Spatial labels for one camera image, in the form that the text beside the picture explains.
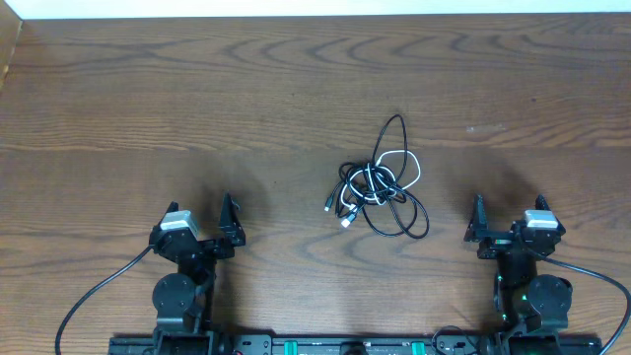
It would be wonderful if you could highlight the black cable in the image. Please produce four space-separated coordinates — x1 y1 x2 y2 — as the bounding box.
323 113 431 241

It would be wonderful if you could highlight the white cable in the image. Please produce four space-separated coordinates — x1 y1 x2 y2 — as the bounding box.
339 149 422 229

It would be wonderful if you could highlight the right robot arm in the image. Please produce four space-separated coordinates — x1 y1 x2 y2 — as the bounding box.
464 195 573 354

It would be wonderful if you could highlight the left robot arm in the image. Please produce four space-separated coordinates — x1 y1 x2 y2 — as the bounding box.
149 193 246 354

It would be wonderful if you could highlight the left camera cable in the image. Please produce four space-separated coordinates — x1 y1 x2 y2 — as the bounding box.
54 244 155 355

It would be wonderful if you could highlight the camera cable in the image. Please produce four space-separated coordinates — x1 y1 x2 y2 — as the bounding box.
54 244 155 355
526 246 631 355

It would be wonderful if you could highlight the right camera cable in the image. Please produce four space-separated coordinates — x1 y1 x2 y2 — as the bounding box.
526 246 631 355

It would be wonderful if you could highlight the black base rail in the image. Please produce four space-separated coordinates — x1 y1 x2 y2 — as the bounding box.
107 331 601 355

